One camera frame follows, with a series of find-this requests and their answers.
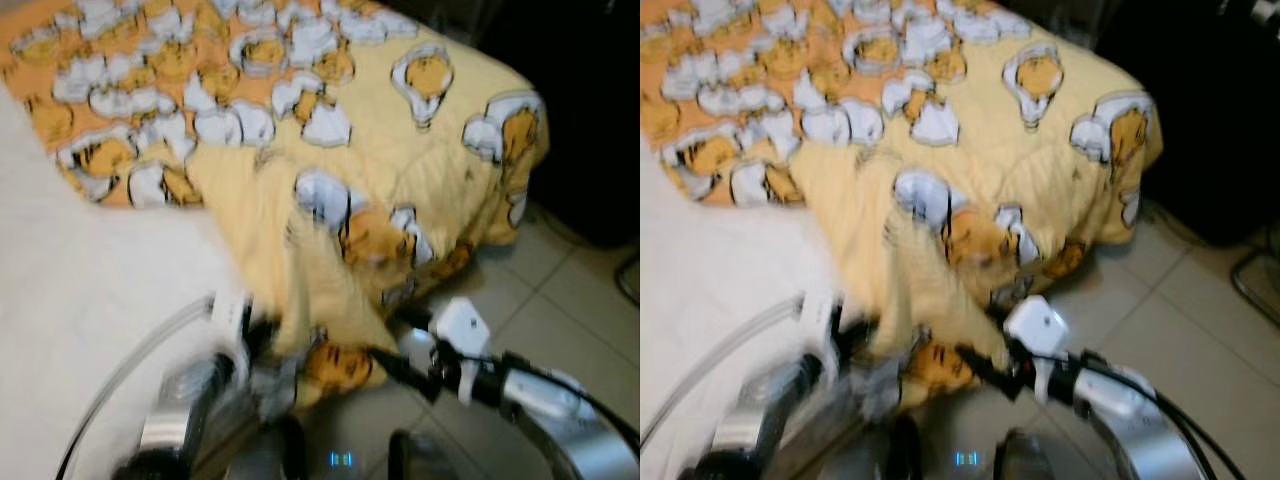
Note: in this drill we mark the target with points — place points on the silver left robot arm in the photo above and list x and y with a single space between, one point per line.
760 430
180 420

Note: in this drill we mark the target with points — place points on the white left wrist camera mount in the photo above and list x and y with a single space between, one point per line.
822 315
230 315

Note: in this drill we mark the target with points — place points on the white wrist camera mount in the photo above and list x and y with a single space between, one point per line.
822 315
230 315
462 325
1035 325

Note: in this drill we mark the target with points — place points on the yellow cartoon egg blanket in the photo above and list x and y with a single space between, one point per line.
1020 160
400 160

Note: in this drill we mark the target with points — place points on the black right robot leg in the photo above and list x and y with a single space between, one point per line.
425 460
1035 460

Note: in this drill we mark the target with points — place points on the metal floor fan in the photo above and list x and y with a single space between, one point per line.
1243 282

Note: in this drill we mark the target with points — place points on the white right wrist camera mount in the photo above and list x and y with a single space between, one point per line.
1035 325
462 325

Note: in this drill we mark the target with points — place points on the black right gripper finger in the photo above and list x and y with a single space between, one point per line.
395 366
980 361

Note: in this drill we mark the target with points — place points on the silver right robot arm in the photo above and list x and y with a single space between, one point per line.
1150 445
570 440

